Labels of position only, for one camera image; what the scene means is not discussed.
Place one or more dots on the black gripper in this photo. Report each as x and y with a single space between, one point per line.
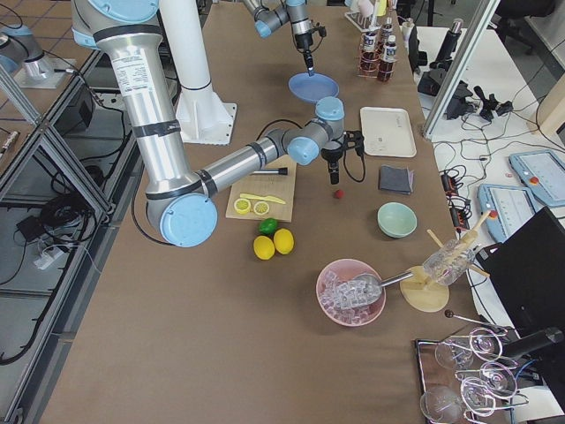
303 41
331 156

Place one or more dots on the red strawberry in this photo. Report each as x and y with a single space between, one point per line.
338 194

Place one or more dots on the blue round plate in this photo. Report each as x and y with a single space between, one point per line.
312 88

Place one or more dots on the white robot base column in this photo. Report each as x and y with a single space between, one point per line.
204 118

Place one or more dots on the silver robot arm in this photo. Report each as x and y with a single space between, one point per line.
267 21
158 56

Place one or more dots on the steel muddler black tip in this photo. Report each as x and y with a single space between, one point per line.
283 171

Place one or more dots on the wooden cutting board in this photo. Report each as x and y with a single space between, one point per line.
280 186

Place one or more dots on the tea bottle white cap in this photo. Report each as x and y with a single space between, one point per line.
368 57

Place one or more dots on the grey folded cloth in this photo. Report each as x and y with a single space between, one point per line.
397 180

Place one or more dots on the yellow plastic knife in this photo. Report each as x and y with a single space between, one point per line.
267 198

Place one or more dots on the cream rabbit tray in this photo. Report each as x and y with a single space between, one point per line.
387 132

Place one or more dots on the mint green bowl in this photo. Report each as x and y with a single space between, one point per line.
396 220

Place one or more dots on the lemon half slice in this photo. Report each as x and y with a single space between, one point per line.
242 206
261 208

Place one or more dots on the pink plastic cup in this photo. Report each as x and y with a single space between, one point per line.
365 7

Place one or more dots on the green lime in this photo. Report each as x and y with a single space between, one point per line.
268 226

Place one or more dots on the pink bowl with ice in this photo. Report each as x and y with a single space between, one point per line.
343 295

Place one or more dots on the yellow plastic cup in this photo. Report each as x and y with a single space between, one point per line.
381 7

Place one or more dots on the metal ice scoop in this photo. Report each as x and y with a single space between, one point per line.
375 282

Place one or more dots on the clear glass mug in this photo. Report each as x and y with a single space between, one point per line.
447 264

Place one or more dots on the wooden cup tree stand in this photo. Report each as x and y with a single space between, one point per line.
427 290

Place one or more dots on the blue teach pendant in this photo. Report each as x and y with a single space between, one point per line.
543 173
513 206

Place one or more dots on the black monitor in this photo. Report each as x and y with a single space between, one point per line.
527 272

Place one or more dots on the wine glass rack tray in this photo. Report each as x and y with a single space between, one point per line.
484 372

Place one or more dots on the copper wire bottle rack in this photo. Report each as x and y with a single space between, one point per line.
377 54

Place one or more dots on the white wire cup rack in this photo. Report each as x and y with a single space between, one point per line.
362 24

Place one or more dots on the aluminium frame post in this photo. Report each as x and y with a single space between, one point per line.
472 36

